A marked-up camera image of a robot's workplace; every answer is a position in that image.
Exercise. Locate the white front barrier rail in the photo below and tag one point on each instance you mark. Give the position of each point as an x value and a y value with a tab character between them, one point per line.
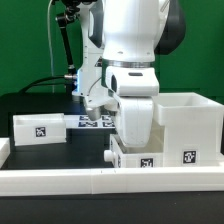
110	180

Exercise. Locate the white left barrier rail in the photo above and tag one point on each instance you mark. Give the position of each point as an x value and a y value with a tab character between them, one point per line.
4	150

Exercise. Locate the white drawer cabinet frame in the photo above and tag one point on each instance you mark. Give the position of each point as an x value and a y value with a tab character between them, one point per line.
186	130

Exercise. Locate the white barrier rail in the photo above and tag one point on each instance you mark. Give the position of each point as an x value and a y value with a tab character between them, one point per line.
110	180
4	150

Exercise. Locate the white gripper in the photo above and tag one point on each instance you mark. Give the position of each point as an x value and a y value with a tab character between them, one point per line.
133	120

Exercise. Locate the white drawer box rear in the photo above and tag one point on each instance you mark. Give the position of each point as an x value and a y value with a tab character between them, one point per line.
39	129

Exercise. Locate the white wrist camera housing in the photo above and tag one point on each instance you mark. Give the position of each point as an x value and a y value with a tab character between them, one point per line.
121	86

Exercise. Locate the black camera stand pole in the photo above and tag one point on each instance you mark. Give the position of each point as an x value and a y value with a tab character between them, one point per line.
63	19

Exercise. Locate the marker sheet on table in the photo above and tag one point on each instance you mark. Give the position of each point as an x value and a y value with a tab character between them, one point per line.
83	122

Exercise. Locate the white drawer box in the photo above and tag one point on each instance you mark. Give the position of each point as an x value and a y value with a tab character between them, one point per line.
39	129
125	157

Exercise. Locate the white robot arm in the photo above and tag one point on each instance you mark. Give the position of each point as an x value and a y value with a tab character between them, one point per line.
121	39

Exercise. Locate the white drawer box front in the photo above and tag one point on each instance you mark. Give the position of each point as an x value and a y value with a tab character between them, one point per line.
125	157

